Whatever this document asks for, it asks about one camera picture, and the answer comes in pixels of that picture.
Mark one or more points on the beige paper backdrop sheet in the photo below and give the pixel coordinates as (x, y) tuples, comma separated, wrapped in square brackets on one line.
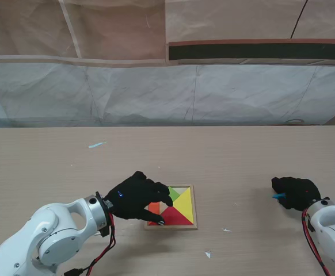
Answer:
[(112, 28)]

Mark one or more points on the white pointed paper scrap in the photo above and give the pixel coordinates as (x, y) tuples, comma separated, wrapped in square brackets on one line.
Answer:
[(208, 254)]

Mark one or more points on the natural wood tangram triangle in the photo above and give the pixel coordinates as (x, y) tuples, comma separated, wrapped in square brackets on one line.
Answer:
[(166, 208)]

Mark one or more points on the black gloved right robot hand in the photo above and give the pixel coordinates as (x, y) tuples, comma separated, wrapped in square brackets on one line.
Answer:
[(297, 192)]

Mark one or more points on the marble print backdrop sheet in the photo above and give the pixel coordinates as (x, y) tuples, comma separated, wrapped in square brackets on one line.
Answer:
[(156, 92)]

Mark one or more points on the orange tangram parallelogram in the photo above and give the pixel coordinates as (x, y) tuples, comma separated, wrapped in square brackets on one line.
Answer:
[(154, 207)]

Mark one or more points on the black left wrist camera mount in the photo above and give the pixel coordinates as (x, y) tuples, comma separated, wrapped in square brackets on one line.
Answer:
[(105, 230)]

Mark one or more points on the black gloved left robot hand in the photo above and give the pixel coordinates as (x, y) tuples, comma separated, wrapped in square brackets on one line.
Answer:
[(133, 197)]

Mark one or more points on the light blue tape scrap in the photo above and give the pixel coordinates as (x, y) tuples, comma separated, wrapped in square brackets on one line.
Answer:
[(96, 144)]

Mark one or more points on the red large tangram triangle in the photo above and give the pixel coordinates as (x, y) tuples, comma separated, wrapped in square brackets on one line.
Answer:
[(176, 217)]

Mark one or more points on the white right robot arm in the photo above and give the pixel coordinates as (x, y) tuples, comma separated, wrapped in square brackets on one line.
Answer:
[(331, 238)]

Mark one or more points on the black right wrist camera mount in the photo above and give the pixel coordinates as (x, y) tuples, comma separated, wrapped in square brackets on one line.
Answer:
[(310, 224)]

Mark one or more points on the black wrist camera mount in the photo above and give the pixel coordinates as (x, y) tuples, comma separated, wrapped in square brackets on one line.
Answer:
[(310, 224), (105, 230)]

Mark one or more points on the yellow large tangram triangle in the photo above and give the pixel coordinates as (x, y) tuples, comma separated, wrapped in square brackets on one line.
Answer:
[(184, 204)]

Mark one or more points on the black strip with red edge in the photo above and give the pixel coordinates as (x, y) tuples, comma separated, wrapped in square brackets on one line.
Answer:
[(256, 51)]

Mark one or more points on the green tangram square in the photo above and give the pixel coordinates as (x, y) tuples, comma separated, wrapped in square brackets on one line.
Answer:
[(174, 194)]

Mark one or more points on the blue small tangram triangle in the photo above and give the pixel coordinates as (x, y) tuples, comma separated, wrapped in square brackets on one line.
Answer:
[(279, 196)]

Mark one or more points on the white torn paper scrap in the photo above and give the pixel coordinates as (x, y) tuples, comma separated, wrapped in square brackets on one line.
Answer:
[(226, 229)]

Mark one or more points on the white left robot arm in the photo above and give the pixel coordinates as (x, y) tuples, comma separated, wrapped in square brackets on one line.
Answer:
[(41, 241)]

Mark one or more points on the square wooden tangram tray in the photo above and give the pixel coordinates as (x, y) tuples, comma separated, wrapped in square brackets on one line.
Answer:
[(194, 207)]

